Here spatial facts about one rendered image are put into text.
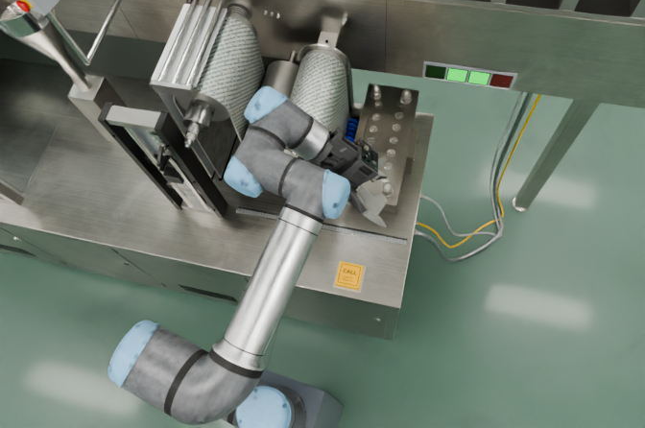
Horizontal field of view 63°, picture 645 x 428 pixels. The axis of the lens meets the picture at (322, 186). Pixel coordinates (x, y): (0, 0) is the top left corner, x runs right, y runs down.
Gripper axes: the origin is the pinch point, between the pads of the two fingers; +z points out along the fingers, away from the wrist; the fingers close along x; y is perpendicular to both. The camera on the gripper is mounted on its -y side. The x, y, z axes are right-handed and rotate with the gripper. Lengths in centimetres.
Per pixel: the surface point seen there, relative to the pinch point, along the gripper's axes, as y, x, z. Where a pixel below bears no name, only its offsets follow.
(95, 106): -66, 47, -58
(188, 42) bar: -18, 32, -48
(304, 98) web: -10.3, 32.1, -18.1
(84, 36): -69, 76, -73
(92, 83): -63, 52, -62
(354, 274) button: -37.1, 14.7, 24.9
